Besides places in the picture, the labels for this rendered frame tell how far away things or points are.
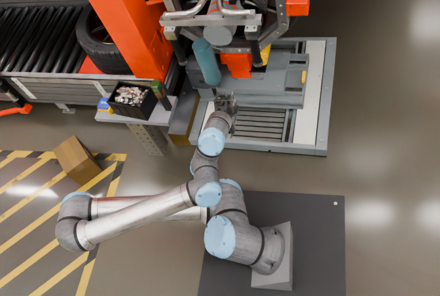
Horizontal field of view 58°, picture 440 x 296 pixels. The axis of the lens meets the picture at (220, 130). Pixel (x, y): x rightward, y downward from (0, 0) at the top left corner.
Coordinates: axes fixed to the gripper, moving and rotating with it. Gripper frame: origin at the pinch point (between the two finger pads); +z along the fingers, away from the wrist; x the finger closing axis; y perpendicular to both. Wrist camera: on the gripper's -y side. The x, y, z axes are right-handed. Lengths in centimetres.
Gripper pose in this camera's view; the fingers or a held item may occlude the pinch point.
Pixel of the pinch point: (230, 99)
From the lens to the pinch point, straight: 169.1
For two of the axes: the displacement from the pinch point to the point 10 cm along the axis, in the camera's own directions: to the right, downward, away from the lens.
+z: 2.1, -5.4, 8.1
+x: -9.7, -0.1, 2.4
